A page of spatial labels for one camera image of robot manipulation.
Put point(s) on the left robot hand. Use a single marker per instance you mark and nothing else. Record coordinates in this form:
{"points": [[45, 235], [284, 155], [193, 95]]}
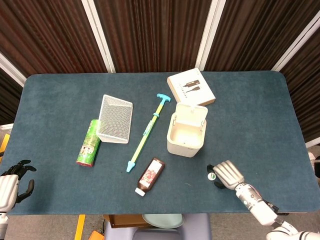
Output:
{"points": [[8, 186]]}

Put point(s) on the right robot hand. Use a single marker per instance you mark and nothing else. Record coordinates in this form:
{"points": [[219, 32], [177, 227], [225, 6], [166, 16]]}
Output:
{"points": [[228, 173]]}

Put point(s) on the small white round container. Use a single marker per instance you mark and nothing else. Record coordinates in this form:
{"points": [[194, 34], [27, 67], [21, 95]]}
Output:
{"points": [[211, 176]]}

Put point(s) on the beige plastic trash bin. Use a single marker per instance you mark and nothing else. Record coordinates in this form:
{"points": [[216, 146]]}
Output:
{"points": [[182, 150]]}

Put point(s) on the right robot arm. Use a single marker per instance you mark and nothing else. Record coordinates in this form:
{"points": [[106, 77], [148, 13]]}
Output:
{"points": [[260, 212]]}

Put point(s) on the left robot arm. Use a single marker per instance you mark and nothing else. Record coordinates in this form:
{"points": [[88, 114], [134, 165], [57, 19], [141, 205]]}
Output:
{"points": [[2, 222]]}

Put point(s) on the green chip can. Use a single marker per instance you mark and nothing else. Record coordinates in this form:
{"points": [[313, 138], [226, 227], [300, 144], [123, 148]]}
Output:
{"points": [[87, 152]]}

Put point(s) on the purple plastic stool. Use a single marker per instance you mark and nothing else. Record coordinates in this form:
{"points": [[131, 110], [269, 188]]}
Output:
{"points": [[195, 227]]}

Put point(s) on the blue table cloth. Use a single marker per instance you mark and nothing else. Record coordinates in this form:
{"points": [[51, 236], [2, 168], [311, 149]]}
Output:
{"points": [[250, 112]]}

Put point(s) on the brown bottle white cap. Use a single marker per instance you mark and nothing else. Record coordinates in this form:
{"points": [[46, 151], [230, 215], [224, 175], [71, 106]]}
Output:
{"points": [[150, 176]]}

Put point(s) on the pale cyan plate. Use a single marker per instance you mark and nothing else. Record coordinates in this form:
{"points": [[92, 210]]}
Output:
{"points": [[165, 221]]}

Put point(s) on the flat white cardboard box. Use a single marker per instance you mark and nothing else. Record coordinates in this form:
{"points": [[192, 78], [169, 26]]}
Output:
{"points": [[190, 92]]}

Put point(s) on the green blue water pump toy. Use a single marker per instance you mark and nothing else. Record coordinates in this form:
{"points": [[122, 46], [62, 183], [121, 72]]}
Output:
{"points": [[142, 142]]}

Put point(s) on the orange object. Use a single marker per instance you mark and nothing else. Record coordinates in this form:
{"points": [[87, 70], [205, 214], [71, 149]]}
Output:
{"points": [[97, 235]]}

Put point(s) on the brown cardboard box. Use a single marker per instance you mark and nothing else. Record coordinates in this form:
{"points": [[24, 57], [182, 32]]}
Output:
{"points": [[125, 220]]}

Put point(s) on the brown ribbed partition panel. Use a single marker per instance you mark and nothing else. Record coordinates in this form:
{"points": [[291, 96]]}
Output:
{"points": [[257, 32], [155, 32], [50, 32]]}

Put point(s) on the white partition frame post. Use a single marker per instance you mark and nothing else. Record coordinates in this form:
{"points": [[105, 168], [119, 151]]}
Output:
{"points": [[11, 68], [211, 35], [297, 45], [98, 35]]}

